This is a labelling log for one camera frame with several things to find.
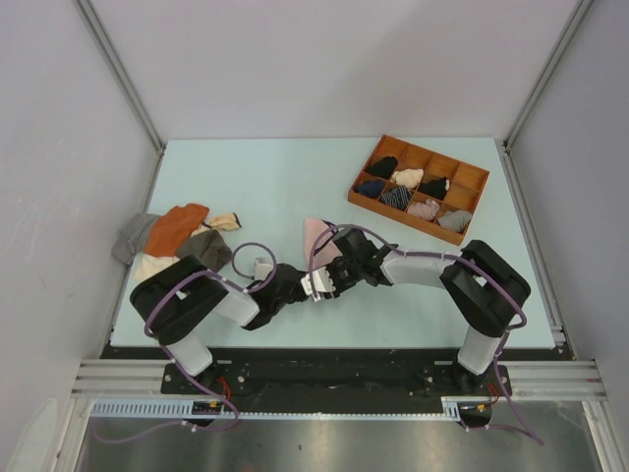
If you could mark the pale pink rolled underwear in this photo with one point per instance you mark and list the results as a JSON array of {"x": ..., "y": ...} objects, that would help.
[{"x": 427, "y": 210}]

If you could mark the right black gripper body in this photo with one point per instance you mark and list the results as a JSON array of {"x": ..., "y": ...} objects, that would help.
[{"x": 345, "y": 273}]

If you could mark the peach underwear dark trim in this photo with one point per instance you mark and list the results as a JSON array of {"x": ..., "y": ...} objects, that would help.
[{"x": 222, "y": 222}]

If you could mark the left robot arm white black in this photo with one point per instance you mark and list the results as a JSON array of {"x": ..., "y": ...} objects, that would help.
[{"x": 176, "y": 300}]

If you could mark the black white rolled underwear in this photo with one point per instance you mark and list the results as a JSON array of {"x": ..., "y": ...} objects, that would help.
[{"x": 436, "y": 188}]

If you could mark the grey striped underwear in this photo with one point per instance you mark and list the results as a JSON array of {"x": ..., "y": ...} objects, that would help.
[{"x": 132, "y": 237}]

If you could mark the wooden compartment tray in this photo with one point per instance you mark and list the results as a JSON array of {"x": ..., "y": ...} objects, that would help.
[{"x": 467, "y": 183}]

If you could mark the striped navy rolled underwear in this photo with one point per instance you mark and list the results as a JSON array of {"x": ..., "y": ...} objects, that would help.
[{"x": 397, "y": 197}]

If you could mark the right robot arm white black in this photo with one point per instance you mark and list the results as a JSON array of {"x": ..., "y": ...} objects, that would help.
[{"x": 488, "y": 292}]

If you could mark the white cable duct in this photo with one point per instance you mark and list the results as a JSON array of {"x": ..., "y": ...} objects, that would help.
[{"x": 434, "y": 409}]

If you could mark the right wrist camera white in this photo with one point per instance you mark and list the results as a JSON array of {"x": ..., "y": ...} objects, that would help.
[{"x": 318, "y": 285}]

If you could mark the pink underwear navy trim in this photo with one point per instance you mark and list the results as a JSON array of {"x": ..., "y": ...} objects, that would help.
[{"x": 317, "y": 238}]

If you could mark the grey rolled underwear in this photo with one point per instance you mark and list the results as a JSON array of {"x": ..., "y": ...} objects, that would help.
[{"x": 455, "y": 221}]

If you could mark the orange underwear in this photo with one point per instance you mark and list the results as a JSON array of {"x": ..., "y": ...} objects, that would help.
[{"x": 172, "y": 229}]

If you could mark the cream beige underwear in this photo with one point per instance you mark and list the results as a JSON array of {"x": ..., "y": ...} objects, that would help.
[{"x": 149, "y": 266}]

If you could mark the olive brown underwear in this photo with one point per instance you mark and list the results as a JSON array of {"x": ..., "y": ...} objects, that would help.
[{"x": 209, "y": 247}]

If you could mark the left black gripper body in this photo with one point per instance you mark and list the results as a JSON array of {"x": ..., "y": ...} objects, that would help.
[{"x": 297, "y": 293}]

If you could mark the cream rolled underwear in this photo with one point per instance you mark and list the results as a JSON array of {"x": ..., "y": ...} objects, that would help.
[{"x": 409, "y": 178}]

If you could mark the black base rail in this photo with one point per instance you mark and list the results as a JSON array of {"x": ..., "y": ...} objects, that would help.
[{"x": 244, "y": 372}]

